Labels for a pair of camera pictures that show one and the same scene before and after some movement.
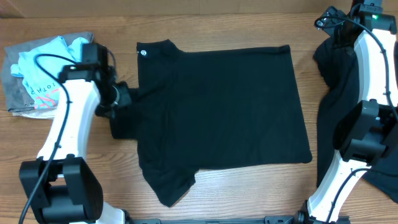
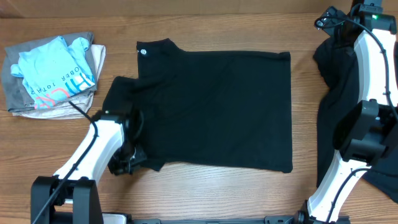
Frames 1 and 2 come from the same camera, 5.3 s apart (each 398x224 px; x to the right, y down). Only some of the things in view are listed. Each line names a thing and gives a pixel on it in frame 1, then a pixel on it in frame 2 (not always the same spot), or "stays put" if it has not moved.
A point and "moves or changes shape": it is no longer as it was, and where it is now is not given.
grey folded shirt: [14, 94] stays put
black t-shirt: [203, 110] moves or changes shape
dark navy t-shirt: [337, 62] stays put
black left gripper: [124, 88] to [118, 168]
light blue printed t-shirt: [43, 90] stays put
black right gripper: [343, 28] stays put
